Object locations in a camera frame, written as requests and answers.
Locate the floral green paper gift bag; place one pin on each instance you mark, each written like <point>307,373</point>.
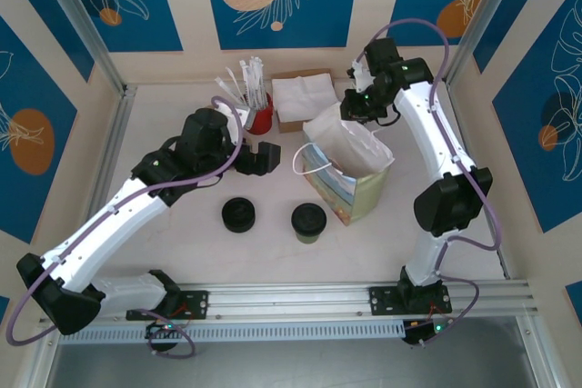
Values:
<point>368,197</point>

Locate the black lidded cup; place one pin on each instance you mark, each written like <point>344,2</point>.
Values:
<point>309,220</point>

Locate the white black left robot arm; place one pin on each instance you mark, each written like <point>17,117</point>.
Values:
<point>113,220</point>

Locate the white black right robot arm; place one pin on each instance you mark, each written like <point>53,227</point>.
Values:
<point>432,133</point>

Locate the black coffee cup black lid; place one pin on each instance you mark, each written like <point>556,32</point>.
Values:
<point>238,213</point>

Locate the red plastic straw cup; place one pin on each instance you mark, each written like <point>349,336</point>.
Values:
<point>261,120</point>

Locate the brown cardboard napkin box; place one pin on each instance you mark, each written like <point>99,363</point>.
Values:
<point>288,126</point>

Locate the small controller board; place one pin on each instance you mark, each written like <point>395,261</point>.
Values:
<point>159,328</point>
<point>416,337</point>

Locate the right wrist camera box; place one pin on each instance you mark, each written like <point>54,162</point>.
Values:
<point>359,74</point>

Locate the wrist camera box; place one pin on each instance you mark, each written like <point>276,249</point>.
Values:
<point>359,74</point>
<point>245,117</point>

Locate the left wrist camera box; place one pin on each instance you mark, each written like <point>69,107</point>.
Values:
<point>245,117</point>

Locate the aluminium frame post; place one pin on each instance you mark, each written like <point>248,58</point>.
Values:
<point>68,2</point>
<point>485,2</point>

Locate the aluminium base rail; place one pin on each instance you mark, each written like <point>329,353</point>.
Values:
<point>291,297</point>

